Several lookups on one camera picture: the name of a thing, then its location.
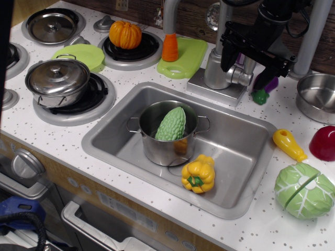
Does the steel lid on burner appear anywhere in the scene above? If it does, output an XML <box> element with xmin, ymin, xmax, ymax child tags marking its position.
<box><xmin>28</xmin><ymin>13</ymin><xmax>76</xmax><ymax>44</ymax></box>

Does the clear faucet knob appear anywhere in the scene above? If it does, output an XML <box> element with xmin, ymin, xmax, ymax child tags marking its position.
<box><xmin>205</xmin><ymin>2</ymin><xmax>220</xmax><ymax>31</ymax></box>

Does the steel pot in sink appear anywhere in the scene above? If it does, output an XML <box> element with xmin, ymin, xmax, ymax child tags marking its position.
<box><xmin>126</xmin><ymin>100</ymin><xmax>211</xmax><ymax>166</ymax></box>

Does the back left stove burner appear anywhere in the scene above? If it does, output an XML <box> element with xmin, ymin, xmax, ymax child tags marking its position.
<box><xmin>21</xmin><ymin>8</ymin><xmax>86</xmax><ymax>44</ymax></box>

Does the green cabbage toy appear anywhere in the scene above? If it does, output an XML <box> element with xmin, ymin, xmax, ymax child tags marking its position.
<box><xmin>274</xmin><ymin>163</ymin><xmax>334</xmax><ymax>220</ymax></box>

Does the grey knob behind plate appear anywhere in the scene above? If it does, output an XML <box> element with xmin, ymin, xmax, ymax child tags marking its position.
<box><xmin>64</xmin><ymin>36</ymin><xmax>91</xmax><ymax>47</ymax></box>

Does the stove burner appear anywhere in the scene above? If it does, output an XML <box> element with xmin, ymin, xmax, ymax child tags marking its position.
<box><xmin>98</xmin><ymin>31</ymin><xmax>163</xmax><ymax>71</ymax></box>
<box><xmin>32</xmin><ymin>73</ymin><xmax>116</xmax><ymax>127</ymax></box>
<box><xmin>5</xmin><ymin>43</ymin><xmax>29</xmax><ymax>81</ymax></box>
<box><xmin>21</xmin><ymin>8</ymin><xmax>86</xmax><ymax>44</ymax></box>

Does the grey oven door handle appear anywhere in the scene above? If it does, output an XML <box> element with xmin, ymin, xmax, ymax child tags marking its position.
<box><xmin>60</xmin><ymin>200</ymin><xmax>137</xmax><ymax>251</ymax></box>

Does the yellow squash toy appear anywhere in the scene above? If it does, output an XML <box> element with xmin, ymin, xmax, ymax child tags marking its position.
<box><xmin>272</xmin><ymin>129</ymin><xmax>308</xmax><ymax>163</ymax></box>

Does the front stove burner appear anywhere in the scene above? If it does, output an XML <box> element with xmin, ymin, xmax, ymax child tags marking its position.
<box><xmin>32</xmin><ymin>73</ymin><xmax>116</xmax><ymax>127</ymax></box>

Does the grey stove knob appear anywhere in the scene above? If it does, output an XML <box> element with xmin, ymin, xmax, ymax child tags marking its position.
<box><xmin>93</xmin><ymin>15</ymin><xmax>115</xmax><ymax>33</ymax></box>

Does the back right stove burner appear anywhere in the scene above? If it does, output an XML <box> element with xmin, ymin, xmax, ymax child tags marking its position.
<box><xmin>98</xmin><ymin>31</ymin><xmax>163</xmax><ymax>71</ymax></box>

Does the orange carrot toy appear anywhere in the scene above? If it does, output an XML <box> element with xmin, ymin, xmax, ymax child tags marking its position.
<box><xmin>162</xmin><ymin>33</ymin><xmax>178</xmax><ymax>62</ymax></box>

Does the yellow bell pepper toy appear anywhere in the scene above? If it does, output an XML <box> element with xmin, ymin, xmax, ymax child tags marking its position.
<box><xmin>181</xmin><ymin>154</ymin><xmax>216</xmax><ymax>194</ymax></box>

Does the steel pot with lid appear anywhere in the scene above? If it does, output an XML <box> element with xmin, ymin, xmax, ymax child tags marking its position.
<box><xmin>25</xmin><ymin>58</ymin><xmax>90</xmax><ymax>108</ymax></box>

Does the steel bowl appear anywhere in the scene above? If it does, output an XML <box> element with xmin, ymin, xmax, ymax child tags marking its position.
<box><xmin>296</xmin><ymin>73</ymin><xmax>334</xmax><ymax>125</ymax></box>

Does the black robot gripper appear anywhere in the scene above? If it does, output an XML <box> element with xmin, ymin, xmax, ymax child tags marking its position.
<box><xmin>220</xmin><ymin>21</ymin><xmax>297</xmax><ymax>90</ymax></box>

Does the grey vertical pole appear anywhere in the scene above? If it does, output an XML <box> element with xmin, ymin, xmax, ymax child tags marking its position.
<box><xmin>288</xmin><ymin>0</ymin><xmax>333</xmax><ymax>80</ymax></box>

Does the red apple toy half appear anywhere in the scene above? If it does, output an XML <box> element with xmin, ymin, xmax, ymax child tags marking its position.
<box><xmin>309</xmin><ymin>125</ymin><xmax>334</xmax><ymax>162</ymax></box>

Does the purple eggplant toy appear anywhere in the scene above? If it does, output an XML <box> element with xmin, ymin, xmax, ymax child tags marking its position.
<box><xmin>251</xmin><ymin>74</ymin><xmax>279</xmax><ymax>105</ymax></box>

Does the silver toy faucet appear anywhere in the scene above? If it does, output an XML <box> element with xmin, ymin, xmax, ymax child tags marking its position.
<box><xmin>163</xmin><ymin>1</ymin><xmax>247</xmax><ymax>107</ymax></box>

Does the green bitter melon toy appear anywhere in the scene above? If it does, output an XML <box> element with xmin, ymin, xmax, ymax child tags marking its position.
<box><xmin>154</xmin><ymin>107</ymin><xmax>186</xmax><ymax>141</ymax></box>

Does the blue clamp with black cable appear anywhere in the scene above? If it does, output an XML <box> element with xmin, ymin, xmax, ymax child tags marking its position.
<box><xmin>0</xmin><ymin>196</ymin><xmax>48</xmax><ymax>251</ymax></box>

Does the green plastic plate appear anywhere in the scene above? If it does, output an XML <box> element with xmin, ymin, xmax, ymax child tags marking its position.
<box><xmin>52</xmin><ymin>44</ymin><xmax>105</xmax><ymax>72</ymax></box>

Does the silver faucet lever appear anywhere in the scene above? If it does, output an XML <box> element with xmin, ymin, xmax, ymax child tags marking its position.
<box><xmin>226</xmin><ymin>53</ymin><xmax>256</xmax><ymax>86</ymax></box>

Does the grey oven knob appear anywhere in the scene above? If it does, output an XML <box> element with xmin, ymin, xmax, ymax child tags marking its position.
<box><xmin>11</xmin><ymin>149</ymin><xmax>46</xmax><ymax>180</ymax></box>

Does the grey knob front left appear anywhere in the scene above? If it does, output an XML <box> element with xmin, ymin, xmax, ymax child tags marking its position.
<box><xmin>2</xmin><ymin>89</ymin><xmax>19</xmax><ymax>110</ymax></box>

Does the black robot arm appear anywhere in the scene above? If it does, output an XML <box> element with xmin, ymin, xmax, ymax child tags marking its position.
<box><xmin>220</xmin><ymin>1</ymin><xmax>311</xmax><ymax>91</ymax></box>

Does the green cutting board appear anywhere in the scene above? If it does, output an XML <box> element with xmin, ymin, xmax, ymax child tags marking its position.
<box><xmin>157</xmin><ymin>37</ymin><xmax>208</xmax><ymax>79</ymax></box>

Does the orange pumpkin toy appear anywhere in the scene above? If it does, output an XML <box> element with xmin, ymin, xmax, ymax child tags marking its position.
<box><xmin>109</xmin><ymin>20</ymin><xmax>142</xmax><ymax>50</ymax></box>

